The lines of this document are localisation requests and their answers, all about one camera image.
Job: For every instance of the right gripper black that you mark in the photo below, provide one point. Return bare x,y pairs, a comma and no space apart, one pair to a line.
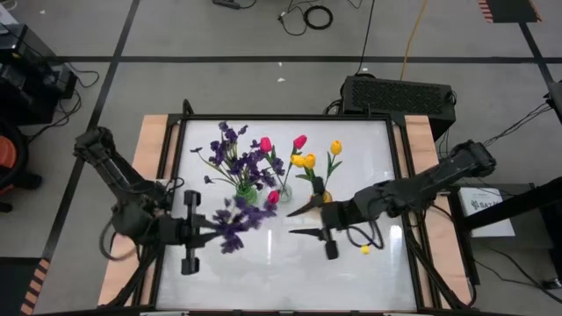
347,213

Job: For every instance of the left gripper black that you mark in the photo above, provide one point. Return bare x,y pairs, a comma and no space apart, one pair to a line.
173,230

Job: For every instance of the amber glass vase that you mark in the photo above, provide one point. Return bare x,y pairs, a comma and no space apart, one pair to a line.
327,198

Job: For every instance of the purple artificial flower bunch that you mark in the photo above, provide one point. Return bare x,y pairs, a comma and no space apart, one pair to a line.
237,164
237,219

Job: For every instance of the clear glass vase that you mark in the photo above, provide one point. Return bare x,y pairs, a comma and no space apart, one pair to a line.
286,195

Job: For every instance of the green glass vase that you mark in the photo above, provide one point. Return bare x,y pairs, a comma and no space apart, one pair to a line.
247,195

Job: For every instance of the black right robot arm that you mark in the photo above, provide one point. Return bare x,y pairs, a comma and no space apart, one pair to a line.
439,175

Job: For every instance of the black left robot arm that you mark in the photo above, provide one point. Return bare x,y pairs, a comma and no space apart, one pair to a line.
101,153

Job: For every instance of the light wooden side board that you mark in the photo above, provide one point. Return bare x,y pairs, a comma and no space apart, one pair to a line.
419,136
151,136

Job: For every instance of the black computer case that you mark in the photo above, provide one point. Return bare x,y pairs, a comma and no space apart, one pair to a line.
395,96

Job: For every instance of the white printed sheet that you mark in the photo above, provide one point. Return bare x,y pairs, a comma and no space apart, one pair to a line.
487,215

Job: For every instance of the black metal stand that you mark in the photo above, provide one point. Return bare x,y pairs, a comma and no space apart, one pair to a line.
505,206

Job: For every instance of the black mat striped edge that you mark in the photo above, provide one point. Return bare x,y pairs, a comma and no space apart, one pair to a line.
13,285
509,9

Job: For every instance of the orange and black vacuum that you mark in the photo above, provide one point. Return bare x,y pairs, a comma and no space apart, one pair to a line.
6,153

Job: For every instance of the black power strip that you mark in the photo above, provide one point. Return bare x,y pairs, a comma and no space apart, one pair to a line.
226,3

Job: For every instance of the black equipment rack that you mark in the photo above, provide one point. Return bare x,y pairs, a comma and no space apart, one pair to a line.
26,79

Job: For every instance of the black metal table frame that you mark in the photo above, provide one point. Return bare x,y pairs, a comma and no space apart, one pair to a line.
285,117

